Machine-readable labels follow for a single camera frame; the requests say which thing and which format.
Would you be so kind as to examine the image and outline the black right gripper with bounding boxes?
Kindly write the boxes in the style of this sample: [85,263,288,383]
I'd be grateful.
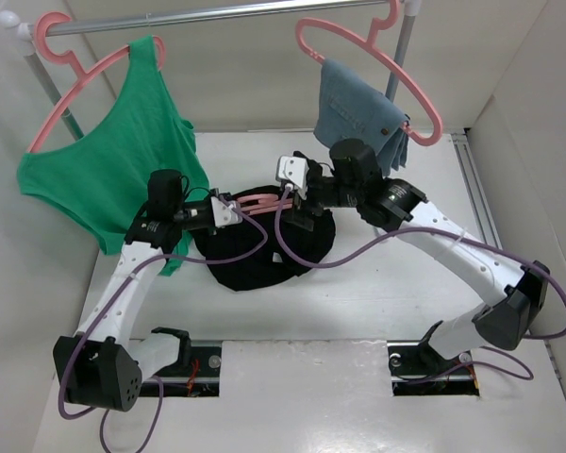
[279,162,362,230]

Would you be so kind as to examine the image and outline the pink plastic hanger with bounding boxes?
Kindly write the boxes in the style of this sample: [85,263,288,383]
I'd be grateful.
[235,193,280,216]

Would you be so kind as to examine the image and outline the black t shirt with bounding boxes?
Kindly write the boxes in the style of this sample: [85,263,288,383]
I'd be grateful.
[191,185,336,292]

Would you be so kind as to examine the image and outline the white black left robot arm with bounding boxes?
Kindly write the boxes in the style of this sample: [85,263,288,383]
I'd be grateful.
[53,170,239,420]

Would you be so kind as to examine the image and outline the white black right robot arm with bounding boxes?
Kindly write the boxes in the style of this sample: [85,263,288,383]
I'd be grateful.
[276,139,548,372]

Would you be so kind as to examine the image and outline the pink hanger with jeans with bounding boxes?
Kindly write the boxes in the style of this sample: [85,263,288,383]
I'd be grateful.
[295,1,443,146]

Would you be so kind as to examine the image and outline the pink hanger with green top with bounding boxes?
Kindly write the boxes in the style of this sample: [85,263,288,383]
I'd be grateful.
[26,10,167,154]

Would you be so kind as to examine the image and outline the green tank top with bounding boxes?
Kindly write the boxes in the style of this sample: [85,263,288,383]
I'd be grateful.
[17,36,209,255]

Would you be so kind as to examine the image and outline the blue denim shorts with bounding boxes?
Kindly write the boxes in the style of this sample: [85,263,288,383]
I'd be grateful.
[314,59,409,176]

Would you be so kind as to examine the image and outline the metal clothes rack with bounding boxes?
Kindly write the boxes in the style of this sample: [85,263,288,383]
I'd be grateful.
[0,1,422,150]

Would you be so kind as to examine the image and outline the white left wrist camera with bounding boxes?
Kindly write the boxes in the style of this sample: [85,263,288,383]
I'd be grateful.
[209,189,242,228]

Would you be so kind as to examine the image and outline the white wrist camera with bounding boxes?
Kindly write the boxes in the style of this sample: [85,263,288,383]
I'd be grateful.
[275,156,309,199]
[209,189,242,228]

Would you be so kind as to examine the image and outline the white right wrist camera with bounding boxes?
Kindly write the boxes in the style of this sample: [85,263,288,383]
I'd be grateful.
[275,156,309,199]

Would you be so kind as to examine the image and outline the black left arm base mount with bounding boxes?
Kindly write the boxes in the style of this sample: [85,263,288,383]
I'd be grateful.
[158,341,223,398]

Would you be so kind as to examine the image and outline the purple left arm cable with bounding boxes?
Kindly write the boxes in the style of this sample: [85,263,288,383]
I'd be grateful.
[58,195,269,453]

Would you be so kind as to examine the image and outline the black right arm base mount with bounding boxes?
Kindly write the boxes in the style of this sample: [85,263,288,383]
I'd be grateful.
[387,341,480,396]

